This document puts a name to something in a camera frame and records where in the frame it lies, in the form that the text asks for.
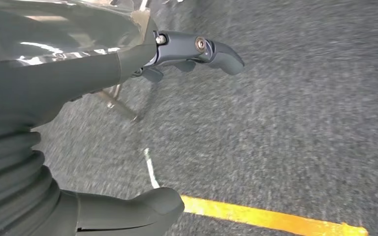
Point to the yellow floor tape strip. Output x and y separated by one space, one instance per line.
257 216

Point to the white floor tape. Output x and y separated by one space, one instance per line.
150 169

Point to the clear plastic film wrap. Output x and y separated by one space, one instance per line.
62 26

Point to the metal stand leg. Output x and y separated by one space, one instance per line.
123 110

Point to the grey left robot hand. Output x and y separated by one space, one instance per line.
78 78

